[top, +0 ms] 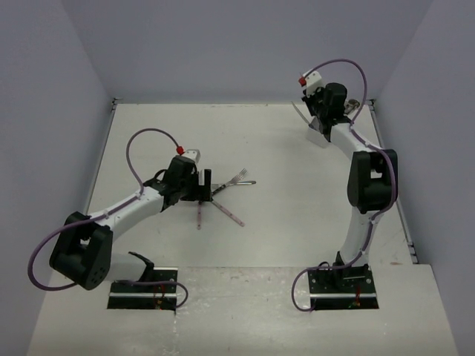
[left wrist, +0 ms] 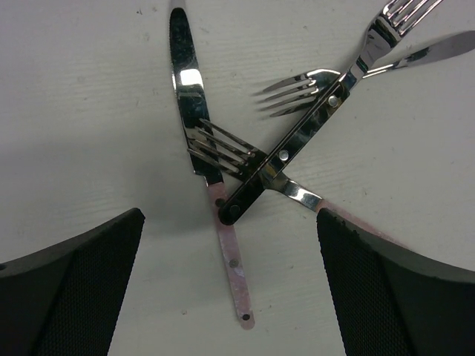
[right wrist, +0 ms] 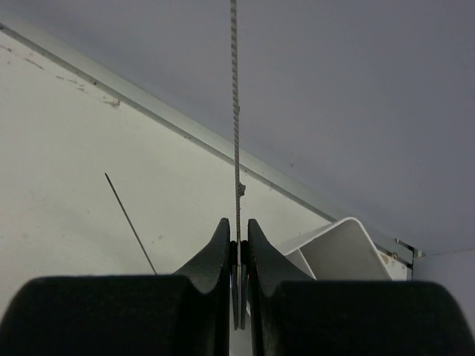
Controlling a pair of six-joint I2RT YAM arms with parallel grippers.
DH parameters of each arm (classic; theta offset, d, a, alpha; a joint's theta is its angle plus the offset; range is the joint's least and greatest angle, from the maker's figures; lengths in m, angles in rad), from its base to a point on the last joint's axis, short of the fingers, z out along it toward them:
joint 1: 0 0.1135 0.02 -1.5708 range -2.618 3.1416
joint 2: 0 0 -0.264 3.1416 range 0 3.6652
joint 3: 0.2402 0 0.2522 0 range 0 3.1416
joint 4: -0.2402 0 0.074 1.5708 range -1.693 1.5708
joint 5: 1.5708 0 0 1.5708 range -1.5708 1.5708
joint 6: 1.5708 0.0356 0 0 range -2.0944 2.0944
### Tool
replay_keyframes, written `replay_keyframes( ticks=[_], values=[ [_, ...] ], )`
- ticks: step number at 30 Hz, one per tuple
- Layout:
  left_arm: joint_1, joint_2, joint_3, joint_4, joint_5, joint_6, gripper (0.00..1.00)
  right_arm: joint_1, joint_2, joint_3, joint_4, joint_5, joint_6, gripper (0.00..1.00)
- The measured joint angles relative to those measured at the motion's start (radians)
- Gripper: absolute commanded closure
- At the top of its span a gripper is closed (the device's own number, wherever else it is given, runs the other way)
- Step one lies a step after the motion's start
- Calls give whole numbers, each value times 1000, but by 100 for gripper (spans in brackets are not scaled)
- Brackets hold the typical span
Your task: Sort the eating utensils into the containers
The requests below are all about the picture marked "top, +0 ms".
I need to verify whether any green handled knife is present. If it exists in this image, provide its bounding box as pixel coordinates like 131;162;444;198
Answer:
291;101;315;130

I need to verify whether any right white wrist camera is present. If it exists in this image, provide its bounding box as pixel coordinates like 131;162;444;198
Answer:
299;70;323;96

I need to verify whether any black handled spoon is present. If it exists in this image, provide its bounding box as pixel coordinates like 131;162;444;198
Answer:
344;99;361;115

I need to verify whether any black handled fork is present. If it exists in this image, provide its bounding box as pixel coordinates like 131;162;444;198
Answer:
212;168;247;196

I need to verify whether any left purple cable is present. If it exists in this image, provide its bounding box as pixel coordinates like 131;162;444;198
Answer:
27;128;189;309

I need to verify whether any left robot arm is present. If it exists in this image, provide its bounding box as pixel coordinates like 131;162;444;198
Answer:
49;149;212;291

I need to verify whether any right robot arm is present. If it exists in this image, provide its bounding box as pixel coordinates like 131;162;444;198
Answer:
299;79;398;291

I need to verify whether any pink handled knife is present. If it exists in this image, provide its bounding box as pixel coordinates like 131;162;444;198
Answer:
197;202;203;230

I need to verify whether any white divided utensil container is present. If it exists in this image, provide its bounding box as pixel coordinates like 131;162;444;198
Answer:
306;117;330;148

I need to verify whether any pink handled fork upper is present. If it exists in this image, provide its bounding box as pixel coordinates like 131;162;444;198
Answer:
211;180;257;190

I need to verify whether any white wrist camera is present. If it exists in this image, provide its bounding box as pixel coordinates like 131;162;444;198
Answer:
299;70;323;96
183;149;201;165

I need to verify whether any purple cable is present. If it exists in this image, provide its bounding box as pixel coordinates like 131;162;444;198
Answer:
290;58;397;313
27;128;189;309

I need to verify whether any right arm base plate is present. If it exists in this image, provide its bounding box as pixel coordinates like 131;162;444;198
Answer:
307;265;379;311

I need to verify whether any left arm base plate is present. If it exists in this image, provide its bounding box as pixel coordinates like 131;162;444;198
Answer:
107;283;177;311

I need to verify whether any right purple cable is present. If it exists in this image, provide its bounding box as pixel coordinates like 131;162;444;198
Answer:
290;58;397;313

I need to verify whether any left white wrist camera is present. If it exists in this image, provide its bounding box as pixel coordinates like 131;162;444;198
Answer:
183;149;201;165

